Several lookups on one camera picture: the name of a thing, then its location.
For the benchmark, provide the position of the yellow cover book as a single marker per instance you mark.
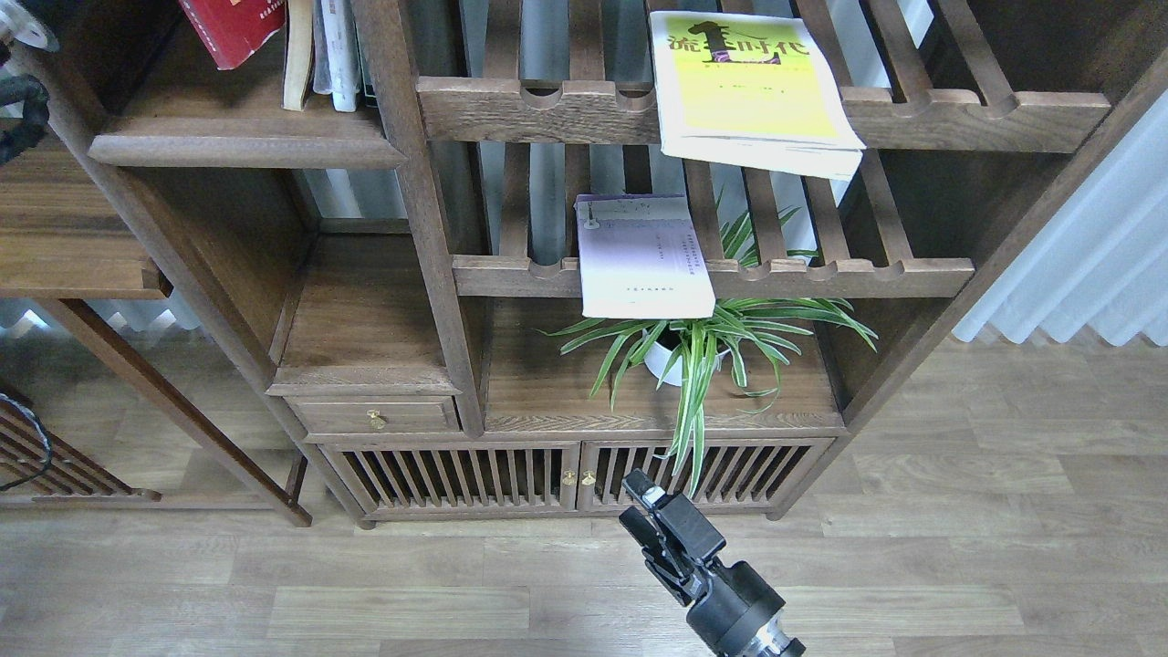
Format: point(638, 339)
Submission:
point(749, 91)

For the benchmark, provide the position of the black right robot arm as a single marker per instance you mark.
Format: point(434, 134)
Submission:
point(732, 609)

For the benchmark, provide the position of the white plant pot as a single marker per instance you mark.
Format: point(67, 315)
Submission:
point(670, 342)

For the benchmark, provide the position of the white curtain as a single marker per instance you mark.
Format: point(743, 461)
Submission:
point(1101, 262)

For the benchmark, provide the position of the wooden side shelf unit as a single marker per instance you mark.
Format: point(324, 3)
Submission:
point(143, 413)

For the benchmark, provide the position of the brass drawer knob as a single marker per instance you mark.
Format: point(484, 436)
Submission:
point(376, 421)

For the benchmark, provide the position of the red cover book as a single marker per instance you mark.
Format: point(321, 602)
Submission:
point(233, 30)

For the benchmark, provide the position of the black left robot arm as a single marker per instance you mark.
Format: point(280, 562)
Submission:
point(34, 23)

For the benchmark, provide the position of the green spider plant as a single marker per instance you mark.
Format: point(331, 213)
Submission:
point(759, 331)

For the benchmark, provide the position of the green spine upright book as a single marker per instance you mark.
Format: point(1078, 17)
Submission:
point(368, 92)

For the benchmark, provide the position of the dark wooden bookshelf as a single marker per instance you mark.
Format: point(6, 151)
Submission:
point(413, 258)

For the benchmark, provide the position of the pale purple book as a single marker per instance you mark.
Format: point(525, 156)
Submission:
point(639, 258)

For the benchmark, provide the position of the tan spine upright book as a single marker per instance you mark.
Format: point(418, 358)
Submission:
point(299, 54)

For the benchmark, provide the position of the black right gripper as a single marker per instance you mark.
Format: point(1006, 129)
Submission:
point(731, 609)

